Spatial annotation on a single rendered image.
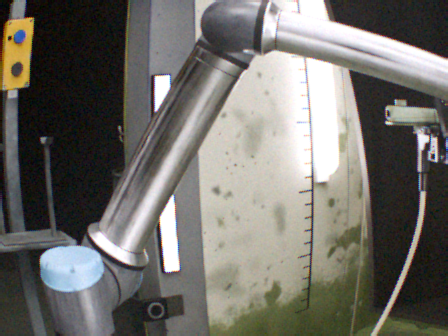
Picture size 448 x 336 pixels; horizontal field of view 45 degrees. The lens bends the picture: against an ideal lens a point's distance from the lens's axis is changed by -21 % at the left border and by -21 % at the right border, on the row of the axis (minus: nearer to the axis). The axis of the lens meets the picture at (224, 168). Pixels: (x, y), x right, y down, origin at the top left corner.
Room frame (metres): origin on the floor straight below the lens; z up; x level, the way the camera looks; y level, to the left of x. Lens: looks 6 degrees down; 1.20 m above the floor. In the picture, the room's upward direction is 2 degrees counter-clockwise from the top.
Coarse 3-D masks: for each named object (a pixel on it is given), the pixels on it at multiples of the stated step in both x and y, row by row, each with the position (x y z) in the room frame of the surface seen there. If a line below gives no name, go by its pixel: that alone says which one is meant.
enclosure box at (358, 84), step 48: (336, 0) 1.80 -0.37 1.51; (384, 0) 1.96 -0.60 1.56; (432, 0) 1.76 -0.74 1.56; (432, 48) 1.83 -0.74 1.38; (384, 96) 1.91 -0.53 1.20; (432, 96) 1.90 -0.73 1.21; (384, 144) 1.90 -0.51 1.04; (384, 192) 1.90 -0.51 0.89; (432, 192) 1.99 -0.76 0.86; (384, 240) 1.91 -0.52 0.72; (432, 240) 2.02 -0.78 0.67; (384, 288) 1.94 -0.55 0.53; (432, 288) 1.89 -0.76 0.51
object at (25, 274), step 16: (16, 96) 1.91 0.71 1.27; (16, 112) 1.91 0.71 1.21; (16, 128) 1.91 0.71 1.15; (16, 144) 1.91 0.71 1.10; (16, 160) 1.91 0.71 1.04; (16, 176) 1.90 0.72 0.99; (16, 192) 1.90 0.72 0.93; (16, 208) 1.90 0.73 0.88; (16, 224) 1.89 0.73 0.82; (16, 256) 1.89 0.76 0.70; (32, 272) 1.91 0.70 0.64; (32, 288) 1.90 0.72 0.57; (32, 304) 1.89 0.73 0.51; (32, 320) 1.88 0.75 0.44
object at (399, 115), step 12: (396, 108) 1.38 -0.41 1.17; (408, 108) 1.39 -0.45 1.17; (420, 108) 1.41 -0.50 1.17; (396, 120) 1.38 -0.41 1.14; (408, 120) 1.39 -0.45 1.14; (420, 120) 1.40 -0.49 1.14; (432, 120) 1.41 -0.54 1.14; (420, 156) 1.42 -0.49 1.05; (420, 168) 1.42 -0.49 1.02; (420, 180) 1.42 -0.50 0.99
